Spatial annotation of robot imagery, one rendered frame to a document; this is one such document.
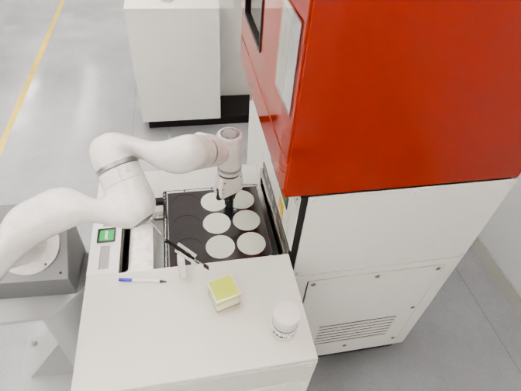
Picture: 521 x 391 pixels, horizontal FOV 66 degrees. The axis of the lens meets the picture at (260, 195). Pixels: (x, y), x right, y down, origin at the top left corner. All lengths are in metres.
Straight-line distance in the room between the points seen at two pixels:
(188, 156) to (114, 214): 0.21
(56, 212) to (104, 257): 0.41
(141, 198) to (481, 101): 0.85
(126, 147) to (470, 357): 2.07
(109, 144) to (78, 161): 2.30
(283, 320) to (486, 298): 1.86
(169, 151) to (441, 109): 0.66
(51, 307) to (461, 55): 1.34
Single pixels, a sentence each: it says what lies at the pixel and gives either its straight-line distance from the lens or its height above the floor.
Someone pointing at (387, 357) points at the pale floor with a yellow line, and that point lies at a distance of 2.32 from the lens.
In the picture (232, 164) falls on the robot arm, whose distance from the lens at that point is 1.32.
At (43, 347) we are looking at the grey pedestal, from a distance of 2.37.
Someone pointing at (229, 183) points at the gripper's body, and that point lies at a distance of 1.39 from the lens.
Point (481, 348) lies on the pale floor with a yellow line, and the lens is 2.56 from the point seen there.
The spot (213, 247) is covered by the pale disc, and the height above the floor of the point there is 0.90.
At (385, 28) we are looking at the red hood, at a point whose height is 1.69.
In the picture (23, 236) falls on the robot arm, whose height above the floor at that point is 1.31.
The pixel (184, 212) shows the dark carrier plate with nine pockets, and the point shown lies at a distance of 1.50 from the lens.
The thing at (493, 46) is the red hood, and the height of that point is 1.65.
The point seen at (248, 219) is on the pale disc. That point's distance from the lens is 1.47.
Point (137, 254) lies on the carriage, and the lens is 1.43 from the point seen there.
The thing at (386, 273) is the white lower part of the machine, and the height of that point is 0.77.
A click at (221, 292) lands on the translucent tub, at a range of 1.13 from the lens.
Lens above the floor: 2.01
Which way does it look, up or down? 45 degrees down
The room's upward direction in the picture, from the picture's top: 5 degrees clockwise
